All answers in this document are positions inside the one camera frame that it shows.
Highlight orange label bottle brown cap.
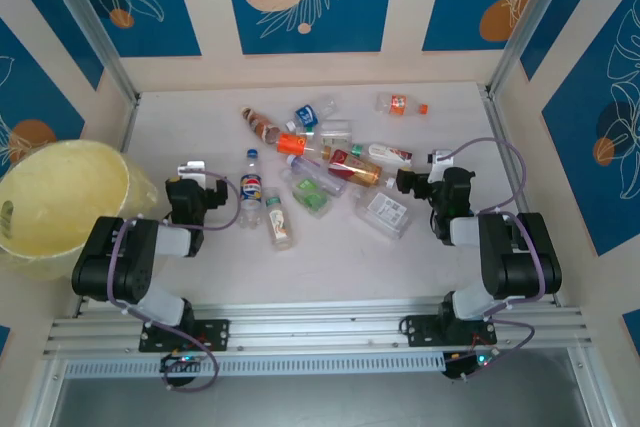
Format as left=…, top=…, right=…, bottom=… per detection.
left=276, top=131, right=334, bottom=158

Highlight blue label plastic bottle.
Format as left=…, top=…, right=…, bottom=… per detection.
left=284, top=94, right=339, bottom=133

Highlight left controller board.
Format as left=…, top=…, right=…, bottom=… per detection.
left=159, top=352, right=206, bottom=374

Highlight blue cola label bottle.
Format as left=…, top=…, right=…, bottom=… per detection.
left=238, top=148, right=265, bottom=231

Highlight aluminium post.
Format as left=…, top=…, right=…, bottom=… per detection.
left=33, top=0, right=142, bottom=104
left=485, top=0, right=586, bottom=97

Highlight square clear bottle white label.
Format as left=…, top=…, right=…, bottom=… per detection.
left=349, top=186, right=414, bottom=241

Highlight right controller board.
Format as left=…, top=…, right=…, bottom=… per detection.
left=443, top=350, right=501, bottom=381

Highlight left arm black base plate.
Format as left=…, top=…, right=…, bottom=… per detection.
left=138, top=319, right=231, bottom=353

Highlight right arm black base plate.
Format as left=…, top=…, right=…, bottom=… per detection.
left=399, top=314, right=499, bottom=348

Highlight white slotted cable duct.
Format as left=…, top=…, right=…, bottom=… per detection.
left=62, top=351, right=446, bottom=378

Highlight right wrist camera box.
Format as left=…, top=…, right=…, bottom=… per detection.
left=428, top=148, right=454, bottom=183

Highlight red gold tea bottle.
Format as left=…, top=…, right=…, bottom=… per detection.
left=327, top=148, right=396, bottom=190

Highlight peach label plastic bottle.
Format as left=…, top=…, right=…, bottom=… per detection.
left=263, top=186, right=296, bottom=252

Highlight orange soda bottle orange cap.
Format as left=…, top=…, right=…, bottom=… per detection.
left=374, top=91, right=430, bottom=119

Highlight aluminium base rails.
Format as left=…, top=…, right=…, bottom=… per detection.
left=42, top=296, right=599, bottom=361

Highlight clear purple tinted bottle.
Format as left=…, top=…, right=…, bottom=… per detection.
left=285, top=154, right=349, bottom=197

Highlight left aluminium post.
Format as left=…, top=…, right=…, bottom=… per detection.
left=33, top=0, right=142, bottom=104

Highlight right aluminium side rail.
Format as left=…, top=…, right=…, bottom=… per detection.
left=477, top=82, right=566, bottom=308

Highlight grey metal sheet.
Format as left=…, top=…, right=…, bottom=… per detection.
left=47, top=375, right=594, bottom=427

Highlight white red label bottle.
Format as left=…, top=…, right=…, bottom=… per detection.
left=352, top=141, right=415, bottom=166

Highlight brown label plastic bottle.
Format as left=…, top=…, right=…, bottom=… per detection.
left=239, top=105, right=284, bottom=146

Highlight right aluminium post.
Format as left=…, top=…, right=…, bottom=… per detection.
left=485, top=0, right=586, bottom=97

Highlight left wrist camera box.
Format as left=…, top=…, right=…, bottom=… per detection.
left=177, top=160, right=207, bottom=179

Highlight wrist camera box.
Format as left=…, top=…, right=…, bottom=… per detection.
left=177, top=160, right=207, bottom=179
left=428, top=148, right=454, bottom=183

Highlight controller board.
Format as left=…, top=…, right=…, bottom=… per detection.
left=159, top=352, right=206, bottom=374
left=443, top=350, right=501, bottom=381

